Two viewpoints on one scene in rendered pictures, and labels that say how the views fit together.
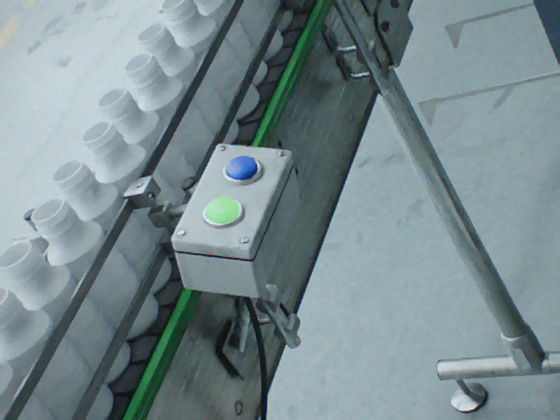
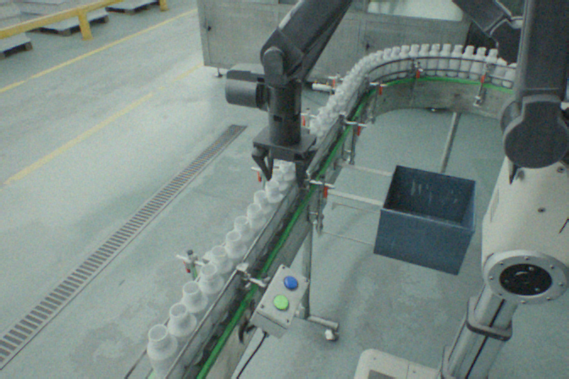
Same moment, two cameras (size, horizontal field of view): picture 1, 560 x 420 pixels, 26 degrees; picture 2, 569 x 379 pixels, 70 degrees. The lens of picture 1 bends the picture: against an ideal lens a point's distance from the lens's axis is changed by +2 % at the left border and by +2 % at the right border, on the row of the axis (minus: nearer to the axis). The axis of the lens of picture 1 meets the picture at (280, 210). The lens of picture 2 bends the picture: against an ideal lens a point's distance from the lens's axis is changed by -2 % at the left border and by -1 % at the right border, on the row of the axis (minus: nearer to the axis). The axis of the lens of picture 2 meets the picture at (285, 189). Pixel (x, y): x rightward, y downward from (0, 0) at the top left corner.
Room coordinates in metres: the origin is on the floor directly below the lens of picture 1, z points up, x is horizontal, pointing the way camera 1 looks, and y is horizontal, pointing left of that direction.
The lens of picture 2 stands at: (0.40, 0.19, 1.85)
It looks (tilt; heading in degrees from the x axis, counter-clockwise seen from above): 36 degrees down; 345
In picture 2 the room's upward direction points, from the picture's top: straight up
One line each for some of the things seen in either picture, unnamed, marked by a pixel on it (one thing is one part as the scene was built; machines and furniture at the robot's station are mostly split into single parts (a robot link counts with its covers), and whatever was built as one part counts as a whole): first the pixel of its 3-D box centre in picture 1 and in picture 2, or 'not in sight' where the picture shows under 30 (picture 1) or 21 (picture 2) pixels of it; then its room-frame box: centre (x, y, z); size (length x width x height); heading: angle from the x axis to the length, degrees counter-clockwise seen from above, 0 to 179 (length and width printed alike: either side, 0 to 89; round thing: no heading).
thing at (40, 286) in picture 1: (63, 313); (196, 311); (1.01, 0.23, 1.08); 0.06 x 0.06 x 0.17
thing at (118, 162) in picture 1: (137, 189); (235, 259); (1.15, 0.12, 1.08); 0.06 x 0.06 x 0.17
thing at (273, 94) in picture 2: not in sight; (280, 96); (1.03, 0.03, 1.57); 0.07 x 0.06 x 0.07; 54
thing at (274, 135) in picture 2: not in sight; (284, 129); (1.03, 0.02, 1.51); 0.10 x 0.07 x 0.07; 53
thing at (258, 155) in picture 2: not in sight; (275, 161); (1.04, 0.03, 1.44); 0.07 x 0.07 x 0.09; 53
